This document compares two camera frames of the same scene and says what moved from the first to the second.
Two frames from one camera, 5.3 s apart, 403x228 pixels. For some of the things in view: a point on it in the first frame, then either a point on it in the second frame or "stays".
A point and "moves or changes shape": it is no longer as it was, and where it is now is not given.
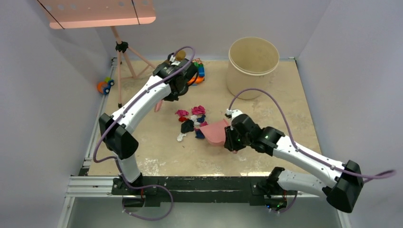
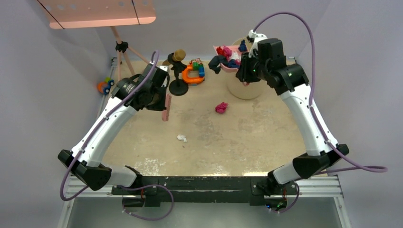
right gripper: x=230 y=142 -> x=244 y=73
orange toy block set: x=200 y=76 stays
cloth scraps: x=200 y=109 -> x=221 y=108
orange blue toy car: x=104 y=87 stays
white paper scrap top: x=194 y=118 -> x=235 y=55
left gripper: x=171 y=97 -> x=160 y=106
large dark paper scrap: x=187 y=126 -> x=215 y=62
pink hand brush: x=158 y=106 moves or changes shape
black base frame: x=262 y=189 stays
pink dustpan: x=215 y=133 -> x=234 y=49
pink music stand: x=66 y=14 stays
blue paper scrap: x=201 y=119 -> x=232 y=63
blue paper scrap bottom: x=199 y=134 -> x=243 y=46
